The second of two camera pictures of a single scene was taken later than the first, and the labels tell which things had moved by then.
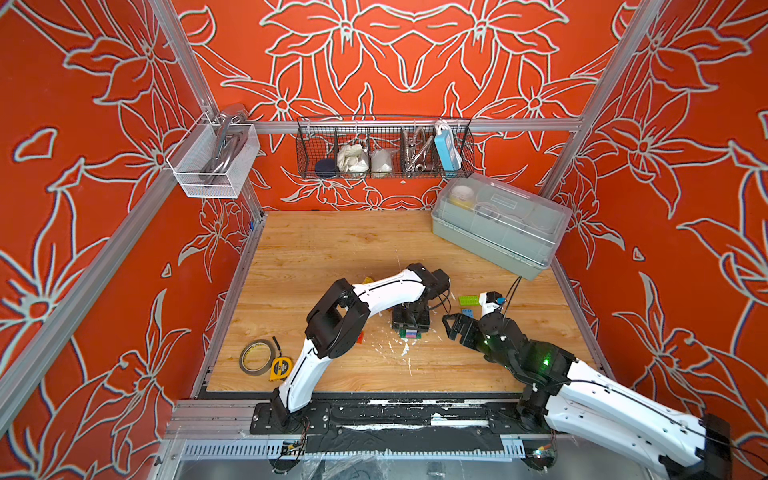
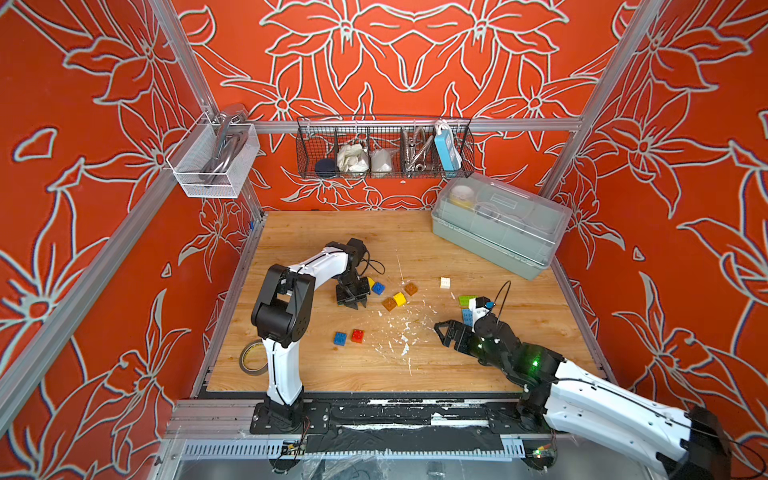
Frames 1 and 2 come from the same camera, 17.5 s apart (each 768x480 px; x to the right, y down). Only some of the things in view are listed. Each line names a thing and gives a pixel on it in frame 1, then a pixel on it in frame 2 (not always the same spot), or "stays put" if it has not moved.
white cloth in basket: [348, 158] stays put
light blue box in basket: [448, 153] stays put
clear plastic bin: [214, 160] stays put
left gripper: [400, 322] → [360, 297]
